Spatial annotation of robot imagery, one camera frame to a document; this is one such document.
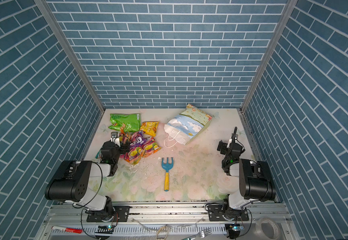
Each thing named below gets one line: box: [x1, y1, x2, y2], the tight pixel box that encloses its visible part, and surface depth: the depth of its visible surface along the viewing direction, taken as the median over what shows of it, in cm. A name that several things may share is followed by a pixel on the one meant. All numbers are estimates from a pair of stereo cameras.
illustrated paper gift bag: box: [163, 103, 213, 148], surface depth 100 cm
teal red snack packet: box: [94, 149, 102, 159], surface depth 93 cm
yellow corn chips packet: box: [140, 121, 160, 137], surface depth 107 cm
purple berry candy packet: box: [129, 131, 151, 154], surface depth 97 cm
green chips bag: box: [108, 113, 142, 133], surface depth 107 cm
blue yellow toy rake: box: [161, 157, 174, 192], surface depth 89 cm
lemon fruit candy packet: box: [123, 136, 161, 165], surface depth 95 cm
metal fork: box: [182, 228, 212, 240], surface depth 69 cm
